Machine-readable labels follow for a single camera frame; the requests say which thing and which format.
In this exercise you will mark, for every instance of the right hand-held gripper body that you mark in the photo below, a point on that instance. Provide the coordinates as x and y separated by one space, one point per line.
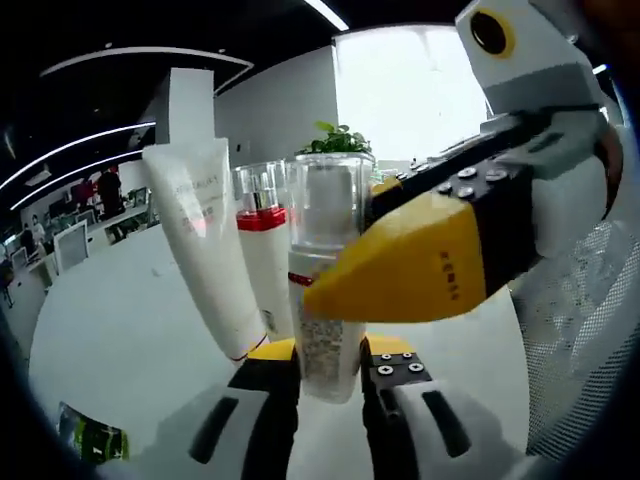
540 60

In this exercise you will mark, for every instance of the straight ceiling light strip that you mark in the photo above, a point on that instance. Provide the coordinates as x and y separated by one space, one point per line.
325 10

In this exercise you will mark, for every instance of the person's right hand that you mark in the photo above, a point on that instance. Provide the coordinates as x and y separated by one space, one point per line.
612 170

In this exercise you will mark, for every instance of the red collar white skincare bottle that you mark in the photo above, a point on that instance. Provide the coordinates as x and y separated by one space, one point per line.
265 260

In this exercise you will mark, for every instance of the curved ceiling light strip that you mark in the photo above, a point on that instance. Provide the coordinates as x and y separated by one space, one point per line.
85 172
75 150

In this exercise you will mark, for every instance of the dark green skincare sachet packet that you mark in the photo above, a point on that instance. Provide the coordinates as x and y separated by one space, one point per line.
95 435

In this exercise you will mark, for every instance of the white skincare tube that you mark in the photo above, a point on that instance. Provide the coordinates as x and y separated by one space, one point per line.
210 250

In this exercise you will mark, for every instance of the small clear cap skincare bottle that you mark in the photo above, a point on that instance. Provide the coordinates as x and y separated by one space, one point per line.
325 210

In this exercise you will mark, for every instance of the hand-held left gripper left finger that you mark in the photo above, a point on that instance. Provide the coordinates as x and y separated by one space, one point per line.
270 400

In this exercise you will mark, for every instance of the potted green plant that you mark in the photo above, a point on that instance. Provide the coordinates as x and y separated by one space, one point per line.
340 140

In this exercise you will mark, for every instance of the white mesh office chair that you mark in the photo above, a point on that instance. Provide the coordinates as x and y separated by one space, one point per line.
575 325

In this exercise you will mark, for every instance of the white backed office chair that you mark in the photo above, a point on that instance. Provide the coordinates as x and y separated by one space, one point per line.
70 245

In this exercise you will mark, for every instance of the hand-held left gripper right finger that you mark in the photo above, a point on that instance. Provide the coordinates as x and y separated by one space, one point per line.
390 425

